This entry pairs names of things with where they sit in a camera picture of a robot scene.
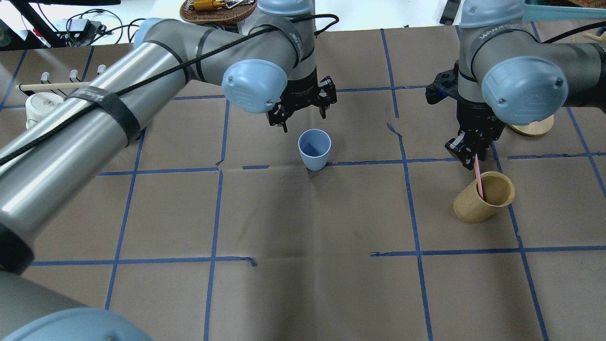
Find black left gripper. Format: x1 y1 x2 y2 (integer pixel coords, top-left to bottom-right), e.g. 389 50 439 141
267 71 338 133

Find dark wicker basket with tools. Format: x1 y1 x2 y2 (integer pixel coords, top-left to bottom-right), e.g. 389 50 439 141
179 0 257 24

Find light blue plastic cup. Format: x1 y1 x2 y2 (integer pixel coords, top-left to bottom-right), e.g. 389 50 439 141
297 129 332 172

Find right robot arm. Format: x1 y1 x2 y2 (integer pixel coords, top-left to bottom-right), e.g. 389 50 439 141
442 0 605 170

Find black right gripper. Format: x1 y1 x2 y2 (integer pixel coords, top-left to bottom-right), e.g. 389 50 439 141
445 102 506 169

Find wooden rack dowel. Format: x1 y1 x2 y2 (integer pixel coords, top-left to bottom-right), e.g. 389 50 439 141
15 82 90 91

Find wooden mug tree stand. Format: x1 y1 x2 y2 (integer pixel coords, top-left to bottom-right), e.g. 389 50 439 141
509 115 555 137

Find bamboo wooden cup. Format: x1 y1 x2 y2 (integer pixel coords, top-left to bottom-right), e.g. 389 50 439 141
453 171 517 224

